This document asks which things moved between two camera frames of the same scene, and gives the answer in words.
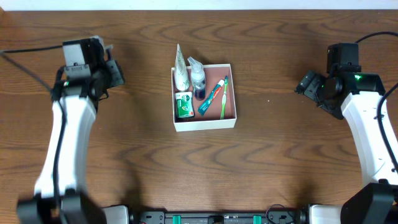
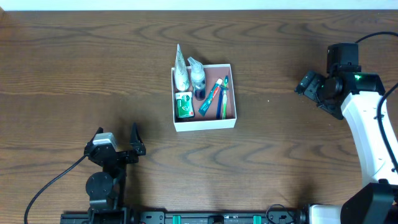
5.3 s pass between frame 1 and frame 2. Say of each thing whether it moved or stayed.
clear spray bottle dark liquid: stayed
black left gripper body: moved
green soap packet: stayed
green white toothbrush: stayed
